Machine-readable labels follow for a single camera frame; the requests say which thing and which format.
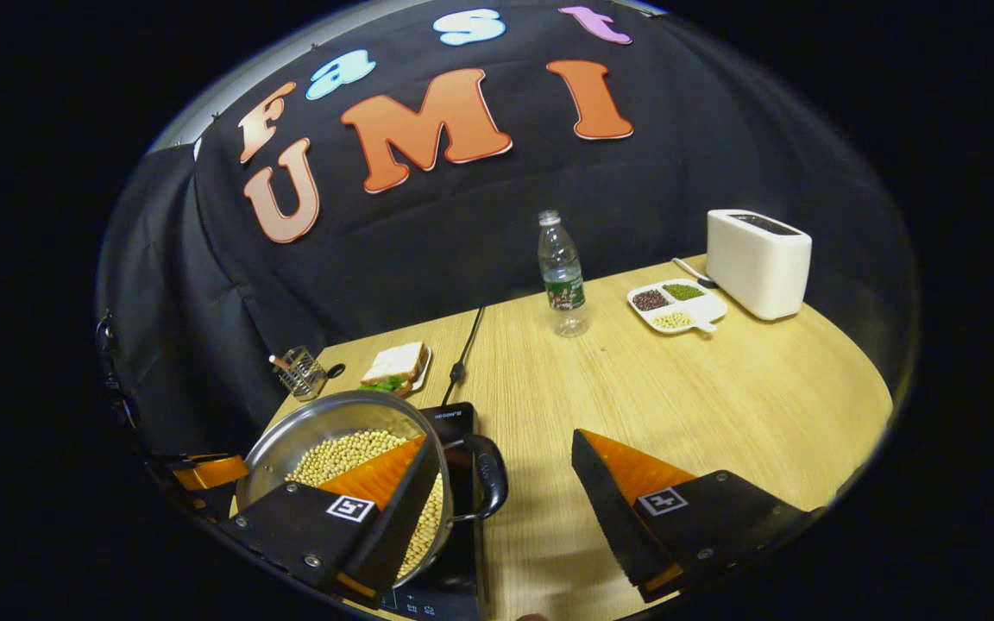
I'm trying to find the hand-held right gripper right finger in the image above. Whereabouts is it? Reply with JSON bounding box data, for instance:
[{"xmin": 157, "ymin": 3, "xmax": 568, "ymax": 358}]
[{"xmin": 570, "ymin": 429, "xmax": 808, "ymax": 603}]

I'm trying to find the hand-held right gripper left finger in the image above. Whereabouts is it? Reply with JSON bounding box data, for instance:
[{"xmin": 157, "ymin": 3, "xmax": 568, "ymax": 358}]
[{"xmin": 221, "ymin": 434, "xmax": 444, "ymax": 609}]

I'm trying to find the black induction cooktop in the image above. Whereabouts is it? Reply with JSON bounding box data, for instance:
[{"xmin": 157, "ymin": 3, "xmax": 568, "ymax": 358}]
[{"xmin": 376, "ymin": 401, "xmax": 485, "ymax": 621}]

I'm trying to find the steel pot with black handles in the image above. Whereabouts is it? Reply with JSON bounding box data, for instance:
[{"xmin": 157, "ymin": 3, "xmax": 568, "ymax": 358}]
[{"xmin": 236, "ymin": 390, "xmax": 509, "ymax": 589}]

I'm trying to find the pile of soybeans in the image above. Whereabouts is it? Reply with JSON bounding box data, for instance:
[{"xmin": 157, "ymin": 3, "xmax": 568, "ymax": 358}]
[{"xmin": 286, "ymin": 430, "xmax": 444, "ymax": 579}]

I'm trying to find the sandwich with lettuce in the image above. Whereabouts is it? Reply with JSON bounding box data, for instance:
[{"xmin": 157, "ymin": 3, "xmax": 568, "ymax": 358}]
[{"xmin": 359, "ymin": 342, "xmax": 429, "ymax": 398}]

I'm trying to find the white divided bean dish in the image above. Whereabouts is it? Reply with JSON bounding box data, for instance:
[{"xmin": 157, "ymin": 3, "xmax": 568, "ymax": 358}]
[{"xmin": 626, "ymin": 280, "xmax": 729, "ymax": 336}]

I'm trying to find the clear plastic water bottle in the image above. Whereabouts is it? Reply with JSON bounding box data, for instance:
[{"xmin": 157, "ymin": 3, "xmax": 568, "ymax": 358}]
[{"xmin": 537, "ymin": 210, "xmax": 591, "ymax": 338}]

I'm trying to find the white toaster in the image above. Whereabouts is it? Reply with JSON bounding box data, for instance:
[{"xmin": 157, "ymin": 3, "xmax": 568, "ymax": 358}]
[{"xmin": 706, "ymin": 209, "xmax": 813, "ymax": 322}]

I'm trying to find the black backdrop cloth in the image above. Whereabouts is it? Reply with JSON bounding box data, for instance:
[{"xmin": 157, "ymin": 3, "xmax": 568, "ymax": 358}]
[{"xmin": 96, "ymin": 0, "xmax": 921, "ymax": 449}]

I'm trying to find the wire mesh holder cup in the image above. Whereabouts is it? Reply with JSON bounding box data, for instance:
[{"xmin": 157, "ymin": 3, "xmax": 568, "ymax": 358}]
[{"xmin": 277, "ymin": 346, "xmax": 330, "ymax": 402}]

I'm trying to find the black power cable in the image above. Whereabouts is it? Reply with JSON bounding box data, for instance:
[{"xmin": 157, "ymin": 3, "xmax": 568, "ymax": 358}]
[{"xmin": 441, "ymin": 306, "xmax": 487, "ymax": 406}]

